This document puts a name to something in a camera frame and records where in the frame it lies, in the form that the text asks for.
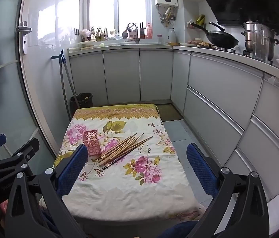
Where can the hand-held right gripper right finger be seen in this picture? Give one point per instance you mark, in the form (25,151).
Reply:
(201,171)

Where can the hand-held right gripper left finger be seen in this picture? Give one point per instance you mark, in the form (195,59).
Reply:
(72,171)

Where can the pink lattice utensil holder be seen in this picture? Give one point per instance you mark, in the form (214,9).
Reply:
(92,143)

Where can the pile of wooden chopsticks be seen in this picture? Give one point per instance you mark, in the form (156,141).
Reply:
(119,148)

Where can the frosted glass door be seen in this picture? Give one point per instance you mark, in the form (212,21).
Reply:
(0,91)

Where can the floral tablecloth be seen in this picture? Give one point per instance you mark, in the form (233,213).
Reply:
(119,193)

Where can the dark floor mat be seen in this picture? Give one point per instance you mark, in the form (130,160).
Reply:
(170,112)

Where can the black trash bin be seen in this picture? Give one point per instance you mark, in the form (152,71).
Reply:
(82,103)

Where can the white kitchen base cabinets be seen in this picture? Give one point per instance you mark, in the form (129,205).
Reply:
(218,89)

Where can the white basin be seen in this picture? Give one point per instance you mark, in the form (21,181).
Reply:
(86,45)

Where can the white plastic bag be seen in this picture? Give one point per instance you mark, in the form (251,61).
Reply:
(85,33)

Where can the food plates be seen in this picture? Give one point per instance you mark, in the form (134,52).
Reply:
(201,43)

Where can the black wok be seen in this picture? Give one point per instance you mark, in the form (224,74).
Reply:
(222,39)

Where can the clear jar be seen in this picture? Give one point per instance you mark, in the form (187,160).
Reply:
(160,39)

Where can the clear glass pitcher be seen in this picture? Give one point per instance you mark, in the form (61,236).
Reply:
(260,44)

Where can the stainless steel pot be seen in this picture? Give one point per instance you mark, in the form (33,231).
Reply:
(249,33)

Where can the dark teapot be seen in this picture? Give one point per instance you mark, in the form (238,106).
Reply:
(125,34)

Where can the orange detergent bottle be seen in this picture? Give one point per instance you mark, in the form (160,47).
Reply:
(149,32)

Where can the black knife block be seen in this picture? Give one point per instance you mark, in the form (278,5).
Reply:
(142,31)

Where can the yellow packets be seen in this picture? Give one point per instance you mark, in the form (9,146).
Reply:
(200,19)

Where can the kitchen window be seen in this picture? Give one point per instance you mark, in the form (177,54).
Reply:
(119,5)

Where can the black range hood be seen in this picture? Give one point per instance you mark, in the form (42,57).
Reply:
(248,2)

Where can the blue wall clip holder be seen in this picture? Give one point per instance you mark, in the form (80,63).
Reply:
(60,57)

